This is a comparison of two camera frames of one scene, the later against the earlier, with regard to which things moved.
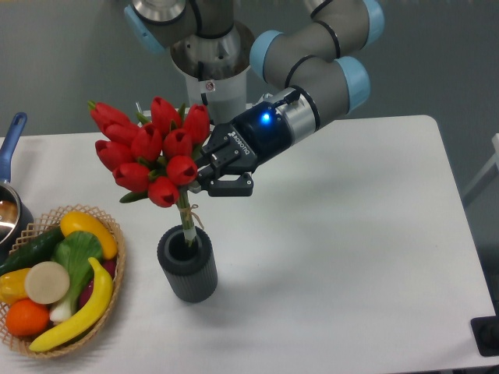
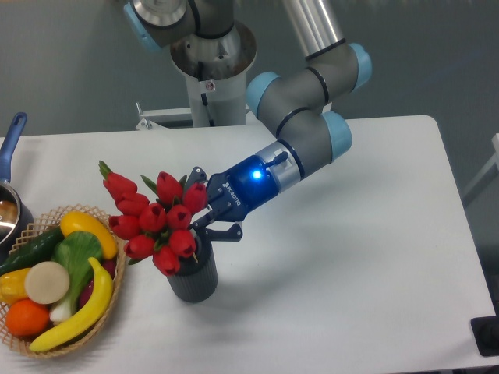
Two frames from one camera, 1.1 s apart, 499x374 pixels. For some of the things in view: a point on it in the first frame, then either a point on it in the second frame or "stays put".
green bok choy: (74, 250) stays put
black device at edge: (486, 332) stays put
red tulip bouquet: (156, 157) -> (159, 228)
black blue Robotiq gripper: (256, 135) -> (230, 194)
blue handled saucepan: (16, 216) stays put
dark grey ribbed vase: (192, 270) stays put
